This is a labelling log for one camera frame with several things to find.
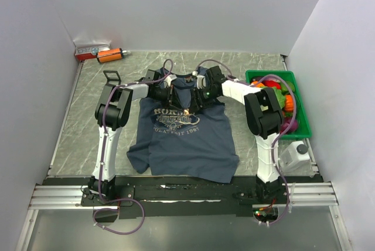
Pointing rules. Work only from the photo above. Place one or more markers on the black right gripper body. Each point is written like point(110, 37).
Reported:
point(205, 96)

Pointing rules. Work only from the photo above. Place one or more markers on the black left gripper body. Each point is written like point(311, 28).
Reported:
point(164, 95)

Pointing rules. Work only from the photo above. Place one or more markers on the blue sleeveless shirt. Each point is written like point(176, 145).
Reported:
point(170, 142)

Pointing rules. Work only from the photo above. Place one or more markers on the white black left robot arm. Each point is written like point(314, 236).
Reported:
point(112, 114)

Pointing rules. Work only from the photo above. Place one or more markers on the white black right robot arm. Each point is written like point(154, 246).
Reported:
point(264, 119)

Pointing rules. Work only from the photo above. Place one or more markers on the orange toy fruit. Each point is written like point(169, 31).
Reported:
point(257, 84)

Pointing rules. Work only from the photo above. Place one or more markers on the orange cylinder tool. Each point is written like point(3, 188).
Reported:
point(111, 55)

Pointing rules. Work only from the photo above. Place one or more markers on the red toy chili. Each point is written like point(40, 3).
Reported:
point(272, 83)

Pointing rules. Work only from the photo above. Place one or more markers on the toy lettuce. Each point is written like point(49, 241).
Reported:
point(279, 94)

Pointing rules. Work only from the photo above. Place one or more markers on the green toy pepper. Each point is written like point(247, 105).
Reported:
point(287, 87)

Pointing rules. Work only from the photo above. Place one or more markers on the red white cardboard box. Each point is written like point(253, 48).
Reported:
point(90, 52)

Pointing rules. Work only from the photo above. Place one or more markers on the orange toy pumpkin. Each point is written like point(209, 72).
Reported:
point(290, 103)

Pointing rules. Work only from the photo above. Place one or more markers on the purple toy eggplant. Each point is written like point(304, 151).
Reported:
point(290, 124)

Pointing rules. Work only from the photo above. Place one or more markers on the green plastic bin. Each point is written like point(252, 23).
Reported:
point(304, 130)

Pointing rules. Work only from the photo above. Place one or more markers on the white bottle grey cap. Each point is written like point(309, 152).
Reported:
point(294, 156)

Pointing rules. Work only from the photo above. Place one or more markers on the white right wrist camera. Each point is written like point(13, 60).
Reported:
point(200, 80)

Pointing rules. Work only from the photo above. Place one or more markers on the black rectangular frame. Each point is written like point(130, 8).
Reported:
point(112, 77)

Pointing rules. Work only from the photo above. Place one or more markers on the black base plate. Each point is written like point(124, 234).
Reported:
point(182, 196)

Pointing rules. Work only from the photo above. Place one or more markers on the aluminium frame rail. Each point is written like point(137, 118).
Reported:
point(46, 197)

